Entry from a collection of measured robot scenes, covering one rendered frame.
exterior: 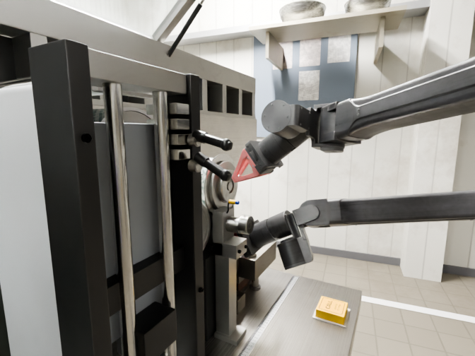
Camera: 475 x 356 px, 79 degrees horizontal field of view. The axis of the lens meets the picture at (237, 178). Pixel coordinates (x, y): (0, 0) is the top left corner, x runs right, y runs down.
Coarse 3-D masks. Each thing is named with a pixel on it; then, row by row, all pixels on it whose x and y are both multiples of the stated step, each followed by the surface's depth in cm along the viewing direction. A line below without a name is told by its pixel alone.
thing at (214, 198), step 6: (222, 162) 64; (228, 162) 66; (228, 168) 67; (234, 168) 69; (210, 180) 62; (216, 180) 62; (210, 186) 62; (216, 186) 63; (210, 192) 62; (216, 192) 63; (210, 198) 62; (216, 198) 63; (234, 198) 70; (216, 204) 63; (222, 204) 65
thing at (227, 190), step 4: (232, 172) 66; (220, 180) 63; (232, 180) 67; (220, 184) 63; (224, 184) 63; (228, 184) 65; (232, 184) 66; (236, 184) 68; (220, 188) 63; (224, 188) 63; (228, 188) 65; (232, 188) 67; (236, 188) 68; (220, 192) 63; (224, 192) 64; (228, 192) 66; (232, 192) 67; (236, 192) 69; (220, 196) 64; (224, 196) 64; (228, 196) 65; (232, 196) 67; (220, 200) 65; (224, 200) 64; (228, 200) 66
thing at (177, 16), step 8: (184, 0) 84; (192, 0) 85; (176, 8) 86; (184, 8) 86; (200, 8) 87; (176, 16) 87; (192, 16) 87; (168, 24) 88; (176, 24) 90; (136, 32) 85; (160, 32) 90; (168, 32) 91; (184, 32) 90; (160, 40) 92; (176, 40) 91; (168, 56) 94
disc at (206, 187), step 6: (216, 156) 64; (222, 156) 65; (228, 156) 68; (216, 162) 64; (234, 162) 71; (210, 174) 62; (204, 180) 60; (204, 186) 60; (204, 192) 60; (204, 198) 61; (210, 204) 63; (210, 210) 63
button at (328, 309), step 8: (320, 304) 75; (328, 304) 75; (336, 304) 75; (344, 304) 75; (320, 312) 73; (328, 312) 72; (336, 312) 72; (344, 312) 72; (328, 320) 72; (336, 320) 71; (344, 320) 72
